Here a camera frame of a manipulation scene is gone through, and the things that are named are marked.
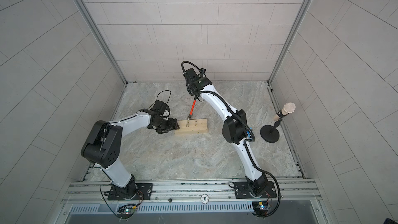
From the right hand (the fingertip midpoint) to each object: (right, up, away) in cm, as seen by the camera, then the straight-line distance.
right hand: (196, 87), depth 95 cm
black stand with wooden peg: (+44, -27, -5) cm, 52 cm away
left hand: (-12, -26, -2) cm, 29 cm away
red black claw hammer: (-4, -18, -3) cm, 19 cm away
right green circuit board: (+30, -55, -27) cm, 68 cm away
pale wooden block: (0, -23, -5) cm, 24 cm away
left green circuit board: (-27, -54, -30) cm, 67 cm away
